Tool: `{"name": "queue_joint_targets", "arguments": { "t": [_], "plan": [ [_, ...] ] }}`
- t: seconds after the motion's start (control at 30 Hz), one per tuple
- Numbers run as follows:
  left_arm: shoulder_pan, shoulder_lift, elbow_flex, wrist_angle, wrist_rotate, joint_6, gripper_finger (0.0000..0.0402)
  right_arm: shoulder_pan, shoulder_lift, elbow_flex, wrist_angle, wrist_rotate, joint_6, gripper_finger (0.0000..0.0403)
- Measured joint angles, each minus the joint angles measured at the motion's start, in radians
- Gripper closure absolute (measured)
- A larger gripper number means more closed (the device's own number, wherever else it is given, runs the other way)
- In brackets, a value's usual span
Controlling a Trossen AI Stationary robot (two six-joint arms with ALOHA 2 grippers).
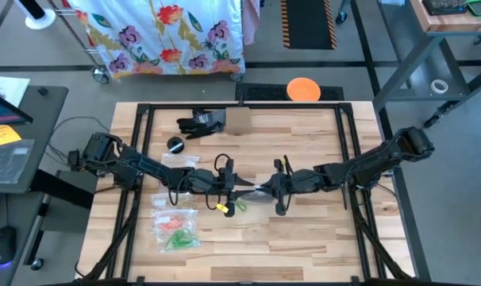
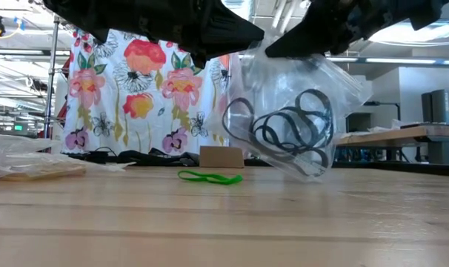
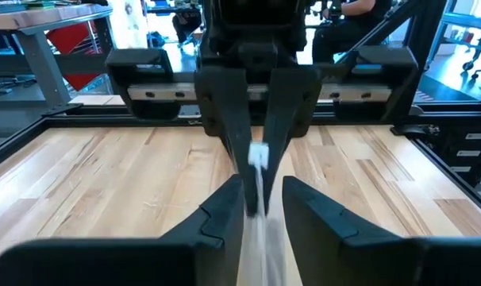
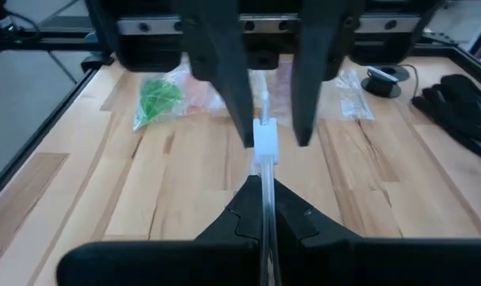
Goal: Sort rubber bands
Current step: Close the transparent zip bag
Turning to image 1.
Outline yellow sticky note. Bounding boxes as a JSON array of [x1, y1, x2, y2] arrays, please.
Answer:
[[0, 124, 23, 147]]

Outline hazard striped floor mat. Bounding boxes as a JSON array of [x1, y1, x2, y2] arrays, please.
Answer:
[[282, 0, 339, 51]]

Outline white paper sheet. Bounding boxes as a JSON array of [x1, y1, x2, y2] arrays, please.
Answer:
[[0, 74, 31, 107]]

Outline white tape roll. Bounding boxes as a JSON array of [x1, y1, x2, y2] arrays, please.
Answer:
[[430, 79, 450, 95]]

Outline clear plastic zip bag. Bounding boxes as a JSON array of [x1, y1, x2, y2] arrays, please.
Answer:
[[235, 186, 276, 205], [151, 191, 197, 211], [160, 153, 201, 168], [156, 226, 202, 254], [152, 209, 201, 236]]

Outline grey cart leg with caster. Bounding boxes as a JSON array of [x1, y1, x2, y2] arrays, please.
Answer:
[[335, 0, 353, 25]]

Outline floral fabric backdrop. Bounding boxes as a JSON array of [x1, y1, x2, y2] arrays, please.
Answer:
[[49, 0, 245, 84]]

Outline grey plastic bag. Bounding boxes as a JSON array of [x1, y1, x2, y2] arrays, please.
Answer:
[[0, 138, 36, 184]]

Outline computer monitor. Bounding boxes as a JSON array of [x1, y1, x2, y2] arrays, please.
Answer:
[[0, 85, 35, 127]]

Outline black power adapter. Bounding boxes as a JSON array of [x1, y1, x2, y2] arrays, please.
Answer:
[[67, 149, 81, 170]]

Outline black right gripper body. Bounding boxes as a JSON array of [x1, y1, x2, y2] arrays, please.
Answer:
[[275, 158, 325, 217]]

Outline wooden top workbench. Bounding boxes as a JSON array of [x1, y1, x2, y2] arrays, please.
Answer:
[[373, 0, 481, 128]]

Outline black keyboard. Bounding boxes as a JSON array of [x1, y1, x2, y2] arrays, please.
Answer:
[[421, 0, 470, 17]]

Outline dark grey desk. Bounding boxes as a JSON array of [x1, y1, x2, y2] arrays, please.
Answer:
[[0, 84, 98, 272]]

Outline brown cardboard box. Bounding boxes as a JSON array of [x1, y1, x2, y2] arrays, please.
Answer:
[[225, 106, 252, 136]]

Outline orange rubber band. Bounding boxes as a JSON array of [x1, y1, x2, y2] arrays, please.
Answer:
[[160, 222, 184, 236], [163, 218, 188, 234], [157, 220, 182, 235]]

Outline white round pedestal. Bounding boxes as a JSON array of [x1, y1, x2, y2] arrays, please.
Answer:
[[16, 0, 58, 31]]

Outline grey floor cable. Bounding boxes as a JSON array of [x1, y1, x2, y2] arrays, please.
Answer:
[[45, 116, 110, 160]]

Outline orange bowl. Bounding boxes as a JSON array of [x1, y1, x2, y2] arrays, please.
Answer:
[[287, 77, 322, 102]]

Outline pale pink cloth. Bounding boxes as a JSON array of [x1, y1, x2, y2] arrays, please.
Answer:
[[243, 0, 261, 45]]

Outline floral print curtain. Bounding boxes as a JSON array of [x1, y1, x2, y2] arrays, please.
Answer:
[[67, 0, 246, 79]]

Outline black work gloves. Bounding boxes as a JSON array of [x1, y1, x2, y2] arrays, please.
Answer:
[[176, 109, 228, 140]]

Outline black computer mouse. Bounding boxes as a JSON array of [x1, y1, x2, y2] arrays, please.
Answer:
[[0, 225, 19, 268]]

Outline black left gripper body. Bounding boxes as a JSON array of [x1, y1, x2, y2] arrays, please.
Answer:
[[187, 157, 238, 218]]

